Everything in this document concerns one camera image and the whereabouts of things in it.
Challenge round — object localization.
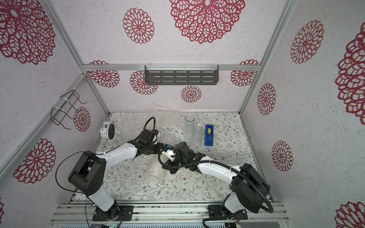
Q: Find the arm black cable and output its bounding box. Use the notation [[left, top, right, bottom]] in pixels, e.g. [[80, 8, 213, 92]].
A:
[[55, 116, 156, 194], [157, 148, 274, 228]]

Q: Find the clear glass vase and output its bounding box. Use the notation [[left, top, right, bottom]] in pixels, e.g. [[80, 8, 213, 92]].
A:
[[183, 114, 195, 141], [190, 124, 203, 150]]

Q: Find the black wire wall basket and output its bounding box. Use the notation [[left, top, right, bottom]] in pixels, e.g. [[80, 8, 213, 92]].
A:
[[50, 90, 86, 130]]

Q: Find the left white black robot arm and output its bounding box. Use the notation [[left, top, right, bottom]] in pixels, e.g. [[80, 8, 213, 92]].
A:
[[68, 129, 163, 214]]

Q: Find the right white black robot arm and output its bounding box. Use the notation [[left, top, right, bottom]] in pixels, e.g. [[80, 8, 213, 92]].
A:
[[158, 142, 274, 216]]

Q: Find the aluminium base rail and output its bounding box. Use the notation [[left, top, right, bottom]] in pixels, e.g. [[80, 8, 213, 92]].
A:
[[49, 202, 290, 225]]

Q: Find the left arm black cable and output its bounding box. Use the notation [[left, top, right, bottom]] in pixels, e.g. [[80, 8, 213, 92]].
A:
[[55, 116, 156, 194]]

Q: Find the blue tape dispenser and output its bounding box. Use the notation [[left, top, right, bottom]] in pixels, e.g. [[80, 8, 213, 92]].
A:
[[204, 124, 214, 146]]

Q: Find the grey slotted wall shelf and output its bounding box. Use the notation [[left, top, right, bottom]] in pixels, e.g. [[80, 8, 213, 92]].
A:
[[144, 65, 219, 86]]

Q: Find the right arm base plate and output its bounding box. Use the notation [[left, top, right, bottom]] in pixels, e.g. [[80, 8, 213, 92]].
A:
[[208, 204, 248, 220]]

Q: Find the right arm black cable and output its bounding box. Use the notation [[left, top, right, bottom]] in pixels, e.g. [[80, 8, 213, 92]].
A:
[[157, 148, 274, 228]]

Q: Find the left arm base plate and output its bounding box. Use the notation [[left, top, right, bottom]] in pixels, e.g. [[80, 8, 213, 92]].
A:
[[92, 205, 134, 221]]

